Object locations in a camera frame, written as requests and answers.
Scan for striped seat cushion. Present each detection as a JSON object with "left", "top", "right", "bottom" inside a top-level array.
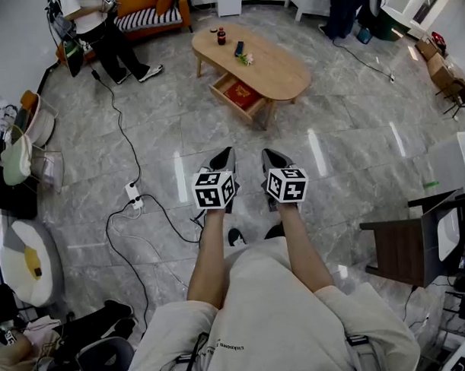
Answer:
[{"left": 113, "top": 6, "right": 184, "bottom": 33}]

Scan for pale green white cushion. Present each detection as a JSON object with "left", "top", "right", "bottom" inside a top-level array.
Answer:
[{"left": 0, "top": 132, "right": 34, "bottom": 187}]

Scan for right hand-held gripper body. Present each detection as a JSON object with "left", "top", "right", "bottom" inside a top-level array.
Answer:
[{"left": 260, "top": 163, "right": 311, "bottom": 214}]

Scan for black floor cable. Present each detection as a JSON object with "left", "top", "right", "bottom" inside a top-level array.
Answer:
[
  {"left": 332, "top": 36, "right": 397, "bottom": 84},
  {"left": 104, "top": 192, "right": 208, "bottom": 331}
]

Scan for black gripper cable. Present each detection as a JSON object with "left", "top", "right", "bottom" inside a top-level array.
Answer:
[{"left": 190, "top": 211, "right": 208, "bottom": 244}]

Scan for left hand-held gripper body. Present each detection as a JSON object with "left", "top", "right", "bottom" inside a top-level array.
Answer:
[{"left": 191, "top": 165, "right": 244, "bottom": 216}]

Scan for person's left forearm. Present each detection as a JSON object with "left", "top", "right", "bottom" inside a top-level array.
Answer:
[{"left": 183, "top": 209, "right": 237, "bottom": 311}]

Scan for orange pillow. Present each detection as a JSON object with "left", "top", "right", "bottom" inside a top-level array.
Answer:
[
  {"left": 155, "top": 0, "right": 180, "bottom": 16},
  {"left": 116, "top": 0, "right": 159, "bottom": 18}
]

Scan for white filament spool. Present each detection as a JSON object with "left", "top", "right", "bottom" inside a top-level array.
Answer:
[{"left": 24, "top": 106, "right": 57, "bottom": 147}]

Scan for black metal chair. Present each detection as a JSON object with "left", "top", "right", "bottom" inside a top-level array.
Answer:
[{"left": 434, "top": 77, "right": 465, "bottom": 120}]

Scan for black office chair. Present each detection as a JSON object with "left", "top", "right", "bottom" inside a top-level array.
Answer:
[{"left": 73, "top": 335, "right": 137, "bottom": 371}]

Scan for person's right black shoe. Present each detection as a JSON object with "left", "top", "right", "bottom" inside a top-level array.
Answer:
[{"left": 263, "top": 223, "right": 285, "bottom": 241}]

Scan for red book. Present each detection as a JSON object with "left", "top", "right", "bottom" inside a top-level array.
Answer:
[{"left": 223, "top": 80, "right": 262, "bottom": 112}]

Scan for person's right forearm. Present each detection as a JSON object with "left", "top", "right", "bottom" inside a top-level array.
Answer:
[{"left": 274, "top": 202, "right": 335, "bottom": 294}]

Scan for cardboard box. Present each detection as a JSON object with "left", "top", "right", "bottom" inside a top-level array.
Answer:
[
  {"left": 427, "top": 52, "right": 458, "bottom": 90},
  {"left": 415, "top": 36, "right": 442, "bottom": 61}
]

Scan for black power cable with adapter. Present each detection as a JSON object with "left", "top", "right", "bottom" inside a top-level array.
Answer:
[{"left": 89, "top": 58, "right": 142, "bottom": 186}]

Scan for person's black shoe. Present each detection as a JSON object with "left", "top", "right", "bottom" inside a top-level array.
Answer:
[
  {"left": 226, "top": 227, "right": 247, "bottom": 247},
  {"left": 263, "top": 223, "right": 285, "bottom": 241}
]

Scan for white power strip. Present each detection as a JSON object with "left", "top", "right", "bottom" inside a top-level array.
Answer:
[{"left": 124, "top": 182, "right": 145, "bottom": 211}]

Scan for grey harness strap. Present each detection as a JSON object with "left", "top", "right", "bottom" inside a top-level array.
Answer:
[
  {"left": 167, "top": 353, "right": 202, "bottom": 371},
  {"left": 344, "top": 333, "right": 390, "bottom": 371}
]

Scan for person's left black shoe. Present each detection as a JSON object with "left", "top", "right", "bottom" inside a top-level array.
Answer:
[{"left": 226, "top": 227, "right": 247, "bottom": 247}]

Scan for person's beige T-shirt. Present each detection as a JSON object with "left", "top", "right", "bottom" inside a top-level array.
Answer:
[{"left": 119, "top": 231, "right": 422, "bottom": 371}]

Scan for egg shaped floor cushion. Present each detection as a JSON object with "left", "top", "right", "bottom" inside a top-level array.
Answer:
[{"left": 0, "top": 218, "right": 66, "bottom": 310}]

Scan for white cabinet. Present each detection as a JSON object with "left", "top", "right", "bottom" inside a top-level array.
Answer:
[{"left": 216, "top": 0, "right": 244, "bottom": 18}]

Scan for wooden coffee table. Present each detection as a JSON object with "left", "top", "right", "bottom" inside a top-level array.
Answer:
[{"left": 190, "top": 19, "right": 314, "bottom": 134}]

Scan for white wire rack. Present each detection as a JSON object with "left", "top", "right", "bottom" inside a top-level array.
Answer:
[{"left": 8, "top": 91, "right": 66, "bottom": 195}]

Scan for wooden drawer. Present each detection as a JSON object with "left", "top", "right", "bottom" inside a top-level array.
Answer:
[{"left": 208, "top": 70, "right": 272, "bottom": 126}]

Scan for teal bag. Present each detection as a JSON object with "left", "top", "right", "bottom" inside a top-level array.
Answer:
[{"left": 355, "top": 25, "right": 374, "bottom": 45}]

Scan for dark wooden chair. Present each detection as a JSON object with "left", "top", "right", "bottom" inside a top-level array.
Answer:
[{"left": 358, "top": 187, "right": 465, "bottom": 291}]

